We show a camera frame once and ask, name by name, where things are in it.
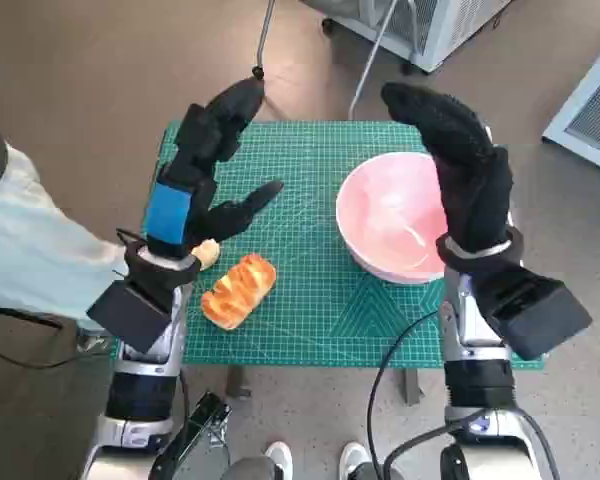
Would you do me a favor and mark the green cutting mat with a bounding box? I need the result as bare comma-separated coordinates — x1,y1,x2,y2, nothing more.
110,119,546,370

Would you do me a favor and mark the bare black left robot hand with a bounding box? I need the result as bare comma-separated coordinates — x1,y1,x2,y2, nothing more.
140,78,285,261

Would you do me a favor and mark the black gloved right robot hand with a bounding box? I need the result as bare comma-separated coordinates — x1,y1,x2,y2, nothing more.
381,81,525,255

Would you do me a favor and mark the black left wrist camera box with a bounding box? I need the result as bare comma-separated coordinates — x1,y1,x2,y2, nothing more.
85,278,175,354

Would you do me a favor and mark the person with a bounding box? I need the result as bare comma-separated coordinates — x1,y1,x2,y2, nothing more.
0,115,131,480

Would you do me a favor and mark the metal chair leg with caster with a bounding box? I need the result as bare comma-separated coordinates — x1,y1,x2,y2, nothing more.
249,0,277,82

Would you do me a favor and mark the dark table leg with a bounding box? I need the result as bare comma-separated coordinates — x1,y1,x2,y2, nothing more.
403,368,424,405
226,367,251,399

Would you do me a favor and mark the black metal stand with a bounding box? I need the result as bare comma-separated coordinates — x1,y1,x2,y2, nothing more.
149,392,231,480

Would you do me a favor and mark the braided toy bread loaf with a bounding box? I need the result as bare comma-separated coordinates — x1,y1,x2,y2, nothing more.
200,253,277,331

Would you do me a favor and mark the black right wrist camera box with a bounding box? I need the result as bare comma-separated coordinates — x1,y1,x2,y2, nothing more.
472,264,594,361

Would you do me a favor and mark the round toy bread bun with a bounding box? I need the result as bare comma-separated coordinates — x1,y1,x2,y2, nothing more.
189,238,220,272

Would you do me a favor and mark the white panel with mesh grille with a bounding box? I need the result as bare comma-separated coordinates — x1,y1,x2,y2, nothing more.
542,32,600,179

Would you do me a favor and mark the white louvred cabinet unit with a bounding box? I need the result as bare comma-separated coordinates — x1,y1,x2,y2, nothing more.
299,0,514,74

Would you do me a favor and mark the pink bowl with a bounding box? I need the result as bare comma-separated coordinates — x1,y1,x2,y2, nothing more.
335,152,450,286

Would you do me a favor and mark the thin black cable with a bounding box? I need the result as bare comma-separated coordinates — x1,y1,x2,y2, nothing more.
115,228,149,249

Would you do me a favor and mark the white shoe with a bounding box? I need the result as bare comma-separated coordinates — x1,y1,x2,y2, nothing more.
339,442,369,477
264,440,294,480

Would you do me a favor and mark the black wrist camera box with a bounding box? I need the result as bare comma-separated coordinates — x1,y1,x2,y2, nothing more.
472,264,594,361
85,278,175,354

